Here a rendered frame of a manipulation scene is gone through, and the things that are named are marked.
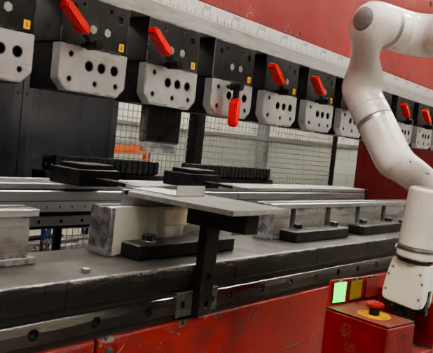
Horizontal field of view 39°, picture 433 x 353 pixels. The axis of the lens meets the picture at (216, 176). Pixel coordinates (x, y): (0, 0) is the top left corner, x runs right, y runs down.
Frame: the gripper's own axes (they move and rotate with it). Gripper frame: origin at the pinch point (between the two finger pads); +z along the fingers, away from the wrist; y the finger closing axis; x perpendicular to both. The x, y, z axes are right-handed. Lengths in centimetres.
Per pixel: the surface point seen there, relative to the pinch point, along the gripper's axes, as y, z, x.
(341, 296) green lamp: -9.7, -4.4, -10.6
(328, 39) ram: -44, -65, 11
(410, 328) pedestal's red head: 5.7, -2.2, -6.3
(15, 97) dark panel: -86, -35, -57
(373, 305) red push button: -1.0, -5.7, -11.6
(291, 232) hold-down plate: -34.7, -12.2, -1.5
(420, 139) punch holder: -53, -42, 86
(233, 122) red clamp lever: -31, -39, -32
